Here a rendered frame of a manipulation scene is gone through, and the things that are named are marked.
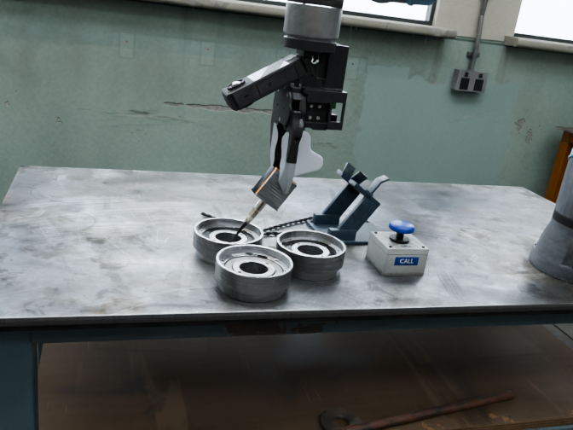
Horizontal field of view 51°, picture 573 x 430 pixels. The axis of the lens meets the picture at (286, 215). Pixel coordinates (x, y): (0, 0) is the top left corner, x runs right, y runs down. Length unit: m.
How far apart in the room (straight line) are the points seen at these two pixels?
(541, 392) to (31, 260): 0.92
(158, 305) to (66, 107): 1.73
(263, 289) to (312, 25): 0.34
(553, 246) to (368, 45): 1.68
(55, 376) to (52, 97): 1.52
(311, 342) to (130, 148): 1.47
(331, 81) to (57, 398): 0.64
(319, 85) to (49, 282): 0.44
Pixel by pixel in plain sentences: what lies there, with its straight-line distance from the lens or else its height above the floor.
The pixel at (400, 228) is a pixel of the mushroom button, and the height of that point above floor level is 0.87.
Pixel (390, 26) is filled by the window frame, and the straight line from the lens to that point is 2.54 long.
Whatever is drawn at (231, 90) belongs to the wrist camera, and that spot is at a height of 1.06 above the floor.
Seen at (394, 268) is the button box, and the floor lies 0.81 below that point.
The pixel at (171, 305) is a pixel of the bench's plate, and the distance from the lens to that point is 0.77.
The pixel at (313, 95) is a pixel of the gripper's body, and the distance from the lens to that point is 0.81.
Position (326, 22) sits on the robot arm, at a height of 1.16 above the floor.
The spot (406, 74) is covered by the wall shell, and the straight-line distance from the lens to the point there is 2.70.
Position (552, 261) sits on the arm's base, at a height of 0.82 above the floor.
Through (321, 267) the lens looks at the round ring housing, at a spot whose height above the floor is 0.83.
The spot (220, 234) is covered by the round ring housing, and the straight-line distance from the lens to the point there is 0.92.
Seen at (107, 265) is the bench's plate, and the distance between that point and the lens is 0.87.
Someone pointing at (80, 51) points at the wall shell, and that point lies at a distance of 2.40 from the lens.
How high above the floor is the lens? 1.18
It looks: 20 degrees down
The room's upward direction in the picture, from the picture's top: 8 degrees clockwise
